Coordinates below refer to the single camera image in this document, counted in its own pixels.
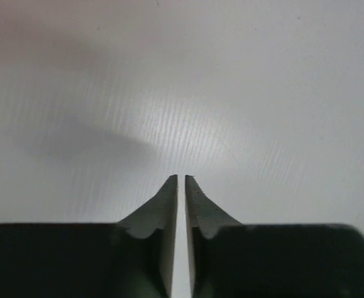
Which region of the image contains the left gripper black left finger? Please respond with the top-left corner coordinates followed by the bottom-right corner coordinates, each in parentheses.
top-left (0, 175), bottom-right (178, 297)

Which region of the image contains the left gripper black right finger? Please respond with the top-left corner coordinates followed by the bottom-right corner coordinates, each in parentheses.
top-left (185, 175), bottom-right (364, 297)

